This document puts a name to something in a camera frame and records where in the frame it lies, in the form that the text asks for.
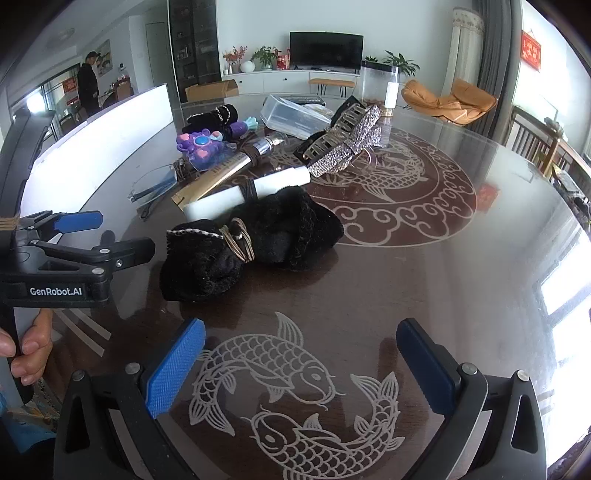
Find orange bench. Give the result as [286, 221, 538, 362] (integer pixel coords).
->
[308, 78, 357, 99]

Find cardboard box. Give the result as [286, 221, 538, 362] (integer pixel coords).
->
[185, 79, 239, 104]

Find large green potted plant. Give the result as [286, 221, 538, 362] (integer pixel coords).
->
[383, 50, 422, 80]

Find person's left hand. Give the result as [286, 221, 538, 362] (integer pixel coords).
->
[0, 308, 54, 387]

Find grey curtain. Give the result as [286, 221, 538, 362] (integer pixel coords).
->
[476, 0, 523, 141]

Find bundle of thin sticks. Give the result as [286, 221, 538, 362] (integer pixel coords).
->
[173, 157, 197, 182]

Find purple bottle with teal cap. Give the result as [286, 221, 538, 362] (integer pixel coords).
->
[222, 115, 257, 140]

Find small black pouch with pearls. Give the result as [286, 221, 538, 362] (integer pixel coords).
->
[182, 105, 239, 136]

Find rimless eyeglasses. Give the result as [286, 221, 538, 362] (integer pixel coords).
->
[128, 165, 180, 219]

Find white tv cabinet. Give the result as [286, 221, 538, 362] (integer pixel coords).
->
[230, 68, 370, 99]

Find black television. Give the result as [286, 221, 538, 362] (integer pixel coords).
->
[289, 31, 365, 75]

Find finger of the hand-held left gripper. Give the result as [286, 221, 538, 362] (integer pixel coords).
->
[34, 237, 156, 278]
[18, 210, 103, 245]

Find red wall decoration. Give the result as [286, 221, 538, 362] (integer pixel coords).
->
[521, 28, 543, 73]

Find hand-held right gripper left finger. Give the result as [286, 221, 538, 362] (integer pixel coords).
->
[54, 318, 206, 480]

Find purple bear toy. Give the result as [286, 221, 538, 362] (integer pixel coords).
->
[175, 130, 228, 172]

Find clear plastic box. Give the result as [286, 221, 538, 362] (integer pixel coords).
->
[260, 95, 332, 140]

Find gold hair tie bundle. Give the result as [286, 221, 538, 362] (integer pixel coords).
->
[219, 218, 254, 264]

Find framed wall picture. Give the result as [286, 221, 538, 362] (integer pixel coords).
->
[96, 39, 112, 75]

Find leafy potted plant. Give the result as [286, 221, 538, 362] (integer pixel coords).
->
[252, 45, 283, 71]

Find black fuzzy headband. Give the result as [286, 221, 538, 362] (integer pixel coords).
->
[160, 188, 345, 304]

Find white panel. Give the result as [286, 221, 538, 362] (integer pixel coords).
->
[21, 83, 175, 222]

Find glittery bow hair clip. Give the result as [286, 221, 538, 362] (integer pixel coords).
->
[307, 104, 385, 178]

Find orange lounge chair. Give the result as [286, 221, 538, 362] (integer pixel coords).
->
[400, 78, 500, 126]

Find wooden chair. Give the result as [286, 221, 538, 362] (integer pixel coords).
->
[509, 105, 570, 178]

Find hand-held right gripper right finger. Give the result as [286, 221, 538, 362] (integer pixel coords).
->
[396, 318, 548, 480]

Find clear plastic jar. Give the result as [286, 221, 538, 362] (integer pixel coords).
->
[360, 60, 400, 117]

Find black display cabinet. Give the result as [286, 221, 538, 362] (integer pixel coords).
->
[167, 0, 221, 103]

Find red flower bouquet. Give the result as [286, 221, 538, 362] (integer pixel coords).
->
[222, 45, 250, 75]

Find white roll with black band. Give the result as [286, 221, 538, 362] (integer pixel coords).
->
[182, 166, 311, 223]

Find silver perfume bottle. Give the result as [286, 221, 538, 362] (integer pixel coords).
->
[249, 133, 289, 158]

